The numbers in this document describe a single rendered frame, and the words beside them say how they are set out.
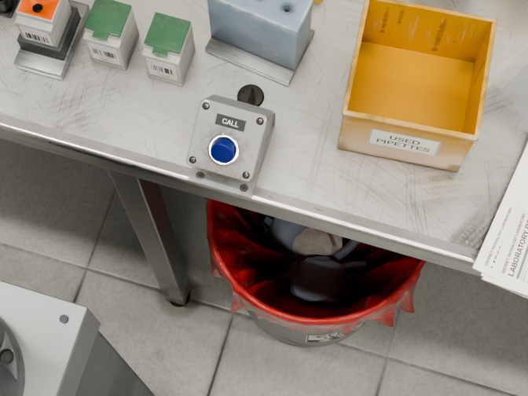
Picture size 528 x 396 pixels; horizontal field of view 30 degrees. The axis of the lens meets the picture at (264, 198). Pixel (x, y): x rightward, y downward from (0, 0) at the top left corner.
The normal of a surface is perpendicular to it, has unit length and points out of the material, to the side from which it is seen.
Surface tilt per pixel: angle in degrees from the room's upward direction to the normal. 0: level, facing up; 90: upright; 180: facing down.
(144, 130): 0
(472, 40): 90
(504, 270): 0
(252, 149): 30
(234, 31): 90
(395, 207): 0
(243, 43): 90
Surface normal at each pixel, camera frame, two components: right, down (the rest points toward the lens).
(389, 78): 0.00, -0.31
